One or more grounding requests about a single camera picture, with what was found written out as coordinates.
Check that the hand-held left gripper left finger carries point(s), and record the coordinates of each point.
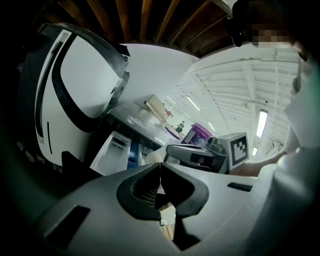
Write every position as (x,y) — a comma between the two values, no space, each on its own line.
(100,225)

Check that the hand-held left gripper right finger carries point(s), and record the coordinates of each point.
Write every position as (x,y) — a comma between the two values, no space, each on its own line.
(225,212)

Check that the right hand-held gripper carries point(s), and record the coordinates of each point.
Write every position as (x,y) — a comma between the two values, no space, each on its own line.
(237,152)

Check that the purple plastic tub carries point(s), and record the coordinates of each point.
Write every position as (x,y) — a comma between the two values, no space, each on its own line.
(197,130)

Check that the white plastic spoon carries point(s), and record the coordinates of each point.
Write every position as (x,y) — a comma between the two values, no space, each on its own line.
(155,158)

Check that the white detergent drawer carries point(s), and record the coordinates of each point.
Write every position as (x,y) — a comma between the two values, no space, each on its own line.
(112,155)

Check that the person's right forearm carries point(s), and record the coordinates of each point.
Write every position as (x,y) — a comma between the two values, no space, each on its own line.
(252,167)

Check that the ceiling tube light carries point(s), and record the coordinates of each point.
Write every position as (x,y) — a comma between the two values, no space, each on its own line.
(261,122)
(254,151)
(193,103)

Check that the black washing machine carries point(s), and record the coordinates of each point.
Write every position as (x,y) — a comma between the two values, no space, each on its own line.
(140,120)

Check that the open cardboard box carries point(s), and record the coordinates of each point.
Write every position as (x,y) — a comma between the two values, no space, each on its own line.
(156,102)

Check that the metal rod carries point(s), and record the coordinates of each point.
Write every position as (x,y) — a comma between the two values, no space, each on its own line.
(147,105)

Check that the person in grey shirt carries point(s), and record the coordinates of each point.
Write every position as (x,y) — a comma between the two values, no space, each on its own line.
(300,175)

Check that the white and black rounded appliance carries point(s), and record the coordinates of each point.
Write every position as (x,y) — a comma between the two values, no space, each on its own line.
(82,82)

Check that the brown wooden staircase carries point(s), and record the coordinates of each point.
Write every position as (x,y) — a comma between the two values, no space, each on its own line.
(150,20)

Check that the person's head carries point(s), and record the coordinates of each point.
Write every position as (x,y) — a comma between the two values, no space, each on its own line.
(270,37)

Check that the black head-worn camera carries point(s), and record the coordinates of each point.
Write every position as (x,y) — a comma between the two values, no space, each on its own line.
(236,30)

